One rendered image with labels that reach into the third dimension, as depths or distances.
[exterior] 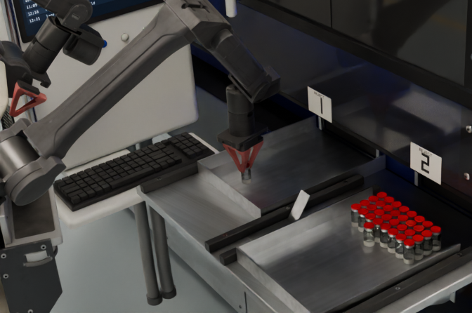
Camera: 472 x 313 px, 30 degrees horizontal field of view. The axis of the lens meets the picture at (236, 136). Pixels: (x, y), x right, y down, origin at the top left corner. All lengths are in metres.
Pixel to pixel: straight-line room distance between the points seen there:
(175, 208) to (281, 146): 0.34
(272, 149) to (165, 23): 0.79
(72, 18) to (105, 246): 1.76
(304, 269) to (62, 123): 0.58
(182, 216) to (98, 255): 1.48
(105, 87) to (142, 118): 0.95
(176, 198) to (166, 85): 0.47
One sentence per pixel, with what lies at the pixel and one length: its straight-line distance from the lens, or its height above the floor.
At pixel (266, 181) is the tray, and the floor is 0.88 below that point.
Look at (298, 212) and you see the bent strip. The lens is 1.84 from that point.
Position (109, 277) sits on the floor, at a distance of 3.24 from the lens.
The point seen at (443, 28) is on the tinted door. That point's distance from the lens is 1.63.
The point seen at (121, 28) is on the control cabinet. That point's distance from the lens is 2.22.
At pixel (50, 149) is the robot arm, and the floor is 1.28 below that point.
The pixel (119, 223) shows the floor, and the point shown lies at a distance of 3.52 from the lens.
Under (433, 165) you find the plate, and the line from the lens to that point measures 1.75.
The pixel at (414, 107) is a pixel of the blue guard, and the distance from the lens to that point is 1.74.
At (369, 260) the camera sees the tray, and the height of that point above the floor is 0.88.
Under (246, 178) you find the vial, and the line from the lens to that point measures 1.97.
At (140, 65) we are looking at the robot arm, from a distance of 1.38.
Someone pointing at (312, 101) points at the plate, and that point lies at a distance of 2.01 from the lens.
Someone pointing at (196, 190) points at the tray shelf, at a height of 0.88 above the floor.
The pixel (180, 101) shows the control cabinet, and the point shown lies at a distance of 2.38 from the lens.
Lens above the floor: 1.93
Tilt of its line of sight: 29 degrees down
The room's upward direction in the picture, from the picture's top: 6 degrees counter-clockwise
